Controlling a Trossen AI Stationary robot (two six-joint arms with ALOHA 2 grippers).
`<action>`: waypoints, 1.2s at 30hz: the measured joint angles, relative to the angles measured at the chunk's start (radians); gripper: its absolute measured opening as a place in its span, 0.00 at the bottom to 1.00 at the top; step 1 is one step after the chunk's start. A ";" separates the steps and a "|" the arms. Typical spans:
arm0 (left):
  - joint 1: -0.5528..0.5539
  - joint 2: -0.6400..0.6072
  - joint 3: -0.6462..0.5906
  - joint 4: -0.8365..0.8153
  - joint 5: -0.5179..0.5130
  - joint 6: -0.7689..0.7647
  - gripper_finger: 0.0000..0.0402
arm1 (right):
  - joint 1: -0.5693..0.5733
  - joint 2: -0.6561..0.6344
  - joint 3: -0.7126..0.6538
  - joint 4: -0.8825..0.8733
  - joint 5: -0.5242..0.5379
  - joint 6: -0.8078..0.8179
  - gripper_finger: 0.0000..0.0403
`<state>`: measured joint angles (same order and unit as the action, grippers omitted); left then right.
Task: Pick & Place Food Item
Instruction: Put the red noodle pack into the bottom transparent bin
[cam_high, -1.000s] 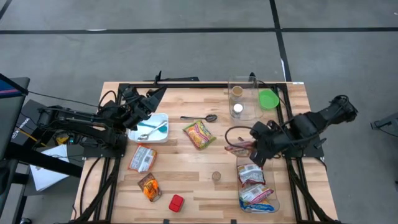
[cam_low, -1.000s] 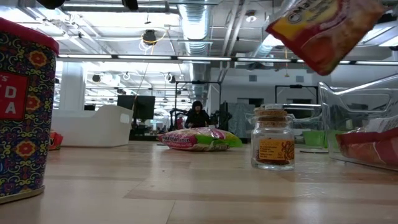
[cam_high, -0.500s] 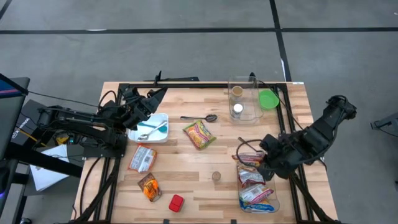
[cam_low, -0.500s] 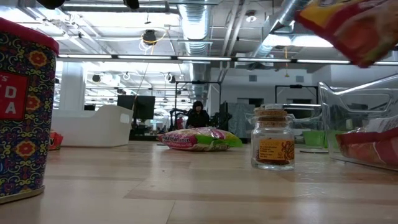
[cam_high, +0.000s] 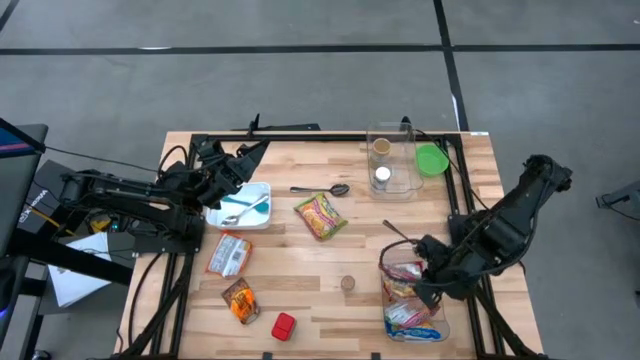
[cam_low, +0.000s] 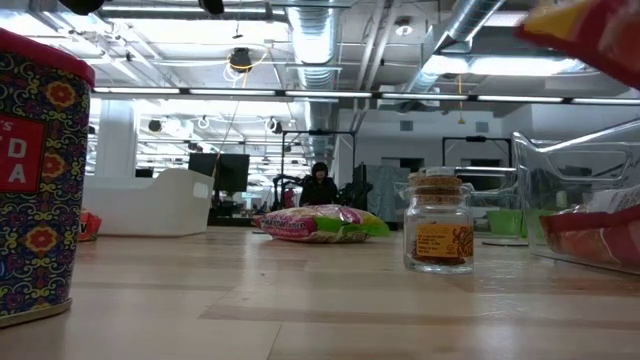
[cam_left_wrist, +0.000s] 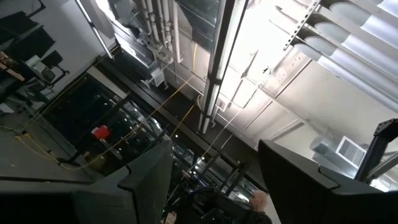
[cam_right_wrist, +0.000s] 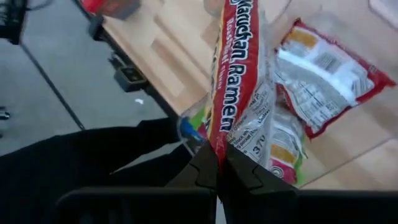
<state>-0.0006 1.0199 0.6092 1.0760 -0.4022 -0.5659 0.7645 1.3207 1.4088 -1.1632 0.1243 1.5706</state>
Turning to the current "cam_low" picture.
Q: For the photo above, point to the white plastic bin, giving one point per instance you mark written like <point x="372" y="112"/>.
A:
<point x="145" y="205"/>

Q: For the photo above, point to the person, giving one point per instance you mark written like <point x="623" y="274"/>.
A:
<point x="319" y="190"/>

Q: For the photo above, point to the LED light bar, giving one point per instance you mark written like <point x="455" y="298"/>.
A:
<point x="325" y="93"/>

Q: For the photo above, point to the white pillar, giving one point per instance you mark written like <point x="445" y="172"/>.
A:
<point x="116" y="150"/>

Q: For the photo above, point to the black rig camera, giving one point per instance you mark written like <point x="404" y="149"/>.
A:
<point x="240" y="60"/>

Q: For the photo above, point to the red yellow ramen packet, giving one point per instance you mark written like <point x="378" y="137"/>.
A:
<point x="590" y="240"/>

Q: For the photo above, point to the pink green ramen packet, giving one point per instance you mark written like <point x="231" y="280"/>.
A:
<point x="320" y="225"/>

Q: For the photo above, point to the large clear plastic bin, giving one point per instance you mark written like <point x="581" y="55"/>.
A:
<point x="530" y="200"/>

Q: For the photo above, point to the patterned red-lid spice tin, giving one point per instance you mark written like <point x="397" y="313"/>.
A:
<point x="40" y="225"/>

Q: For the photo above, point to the slanted silver ventilation duct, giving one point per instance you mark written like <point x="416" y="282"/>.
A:
<point x="470" y="20"/>

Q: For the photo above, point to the orange snack packet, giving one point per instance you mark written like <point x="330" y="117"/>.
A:
<point x="90" y="226"/>

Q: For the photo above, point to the small cork-lid glass jar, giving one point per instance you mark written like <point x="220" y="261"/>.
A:
<point x="437" y="250"/>

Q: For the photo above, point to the silver red snack packet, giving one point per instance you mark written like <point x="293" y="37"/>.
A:
<point x="620" y="199"/>

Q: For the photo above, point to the black monitor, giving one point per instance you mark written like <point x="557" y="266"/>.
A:
<point x="230" y="172"/>

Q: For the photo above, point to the green plastic bowl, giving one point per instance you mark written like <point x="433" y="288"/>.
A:
<point x="505" y="222"/>

